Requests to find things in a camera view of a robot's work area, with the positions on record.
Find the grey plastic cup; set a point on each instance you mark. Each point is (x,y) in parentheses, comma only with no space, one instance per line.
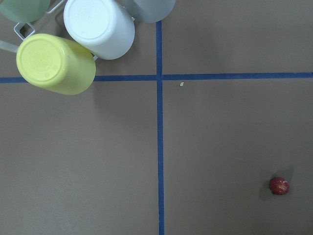
(149,11)

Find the green plastic cup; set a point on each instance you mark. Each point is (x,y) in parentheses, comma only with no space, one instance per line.
(23,11)

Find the white plastic cup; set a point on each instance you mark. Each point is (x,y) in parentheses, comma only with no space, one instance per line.
(102,26)

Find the red strawberry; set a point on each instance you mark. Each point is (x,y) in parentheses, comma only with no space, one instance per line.
(279,186)

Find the yellow plastic cup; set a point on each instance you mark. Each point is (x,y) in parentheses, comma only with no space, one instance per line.
(56,64)

